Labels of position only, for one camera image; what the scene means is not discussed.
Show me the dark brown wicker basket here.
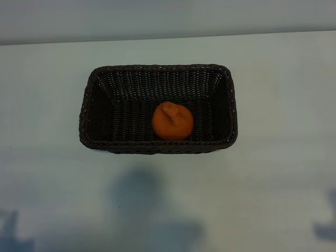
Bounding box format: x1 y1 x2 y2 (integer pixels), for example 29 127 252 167
78 63 239 155

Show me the orange fruit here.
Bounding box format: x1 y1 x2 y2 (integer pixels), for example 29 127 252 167
151 101 194 141

